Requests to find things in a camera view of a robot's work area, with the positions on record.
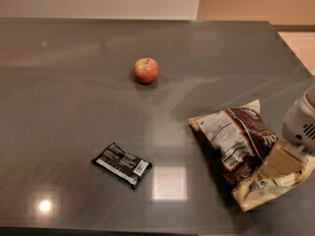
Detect black snack bar wrapper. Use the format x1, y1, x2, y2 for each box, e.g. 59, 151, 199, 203
92, 143, 153, 189

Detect red apple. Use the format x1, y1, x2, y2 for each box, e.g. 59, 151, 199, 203
134, 57, 159, 85

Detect brown chip bag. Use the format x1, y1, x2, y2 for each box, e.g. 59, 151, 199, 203
188, 100, 315, 211

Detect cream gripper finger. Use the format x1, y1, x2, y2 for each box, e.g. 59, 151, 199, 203
260, 138, 310, 178

